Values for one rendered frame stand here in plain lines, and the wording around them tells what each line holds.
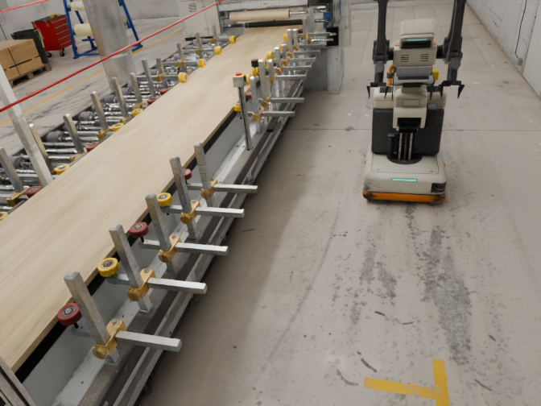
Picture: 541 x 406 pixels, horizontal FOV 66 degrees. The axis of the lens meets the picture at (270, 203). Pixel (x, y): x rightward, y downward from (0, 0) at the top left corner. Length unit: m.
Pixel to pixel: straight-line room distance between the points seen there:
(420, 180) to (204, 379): 2.10
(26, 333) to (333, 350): 1.51
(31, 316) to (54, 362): 0.18
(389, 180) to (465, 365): 1.50
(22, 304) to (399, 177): 2.61
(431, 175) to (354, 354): 1.58
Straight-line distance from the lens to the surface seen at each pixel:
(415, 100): 3.17
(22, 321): 1.76
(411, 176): 3.38
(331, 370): 2.38
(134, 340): 1.60
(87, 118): 3.80
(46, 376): 1.78
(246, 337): 2.54
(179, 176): 1.95
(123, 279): 1.82
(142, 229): 1.94
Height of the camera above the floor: 1.97
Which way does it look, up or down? 33 degrees down
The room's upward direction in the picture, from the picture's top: 7 degrees counter-clockwise
